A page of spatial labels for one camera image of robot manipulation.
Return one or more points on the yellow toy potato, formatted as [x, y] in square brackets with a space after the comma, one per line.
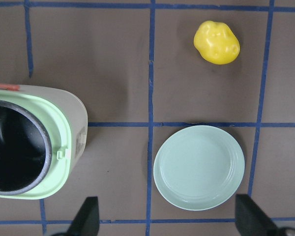
[216, 43]

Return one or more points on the white rice cooker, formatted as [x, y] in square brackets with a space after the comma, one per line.
[43, 133]

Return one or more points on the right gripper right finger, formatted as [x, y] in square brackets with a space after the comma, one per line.
[250, 220]

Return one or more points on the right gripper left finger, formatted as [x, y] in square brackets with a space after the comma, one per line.
[86, 222]

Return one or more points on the green plate on right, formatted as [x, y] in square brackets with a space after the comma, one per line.
[199, 168]

